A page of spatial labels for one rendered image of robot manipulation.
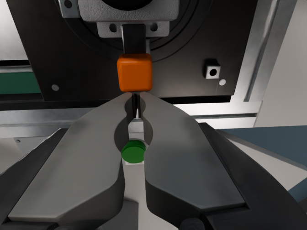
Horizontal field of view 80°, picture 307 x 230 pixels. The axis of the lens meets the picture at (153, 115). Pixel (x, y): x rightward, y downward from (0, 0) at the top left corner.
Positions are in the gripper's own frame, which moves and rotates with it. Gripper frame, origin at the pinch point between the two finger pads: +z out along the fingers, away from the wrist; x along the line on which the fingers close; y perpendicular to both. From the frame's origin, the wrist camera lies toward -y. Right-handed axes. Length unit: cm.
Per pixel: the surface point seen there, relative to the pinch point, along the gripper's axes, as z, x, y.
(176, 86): 10.3, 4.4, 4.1
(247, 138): 108, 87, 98
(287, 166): 22, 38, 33
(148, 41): 7.4, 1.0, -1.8
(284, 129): 108, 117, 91
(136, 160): 10.2, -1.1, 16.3
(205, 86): 10.3, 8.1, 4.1
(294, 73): 21.3, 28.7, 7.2
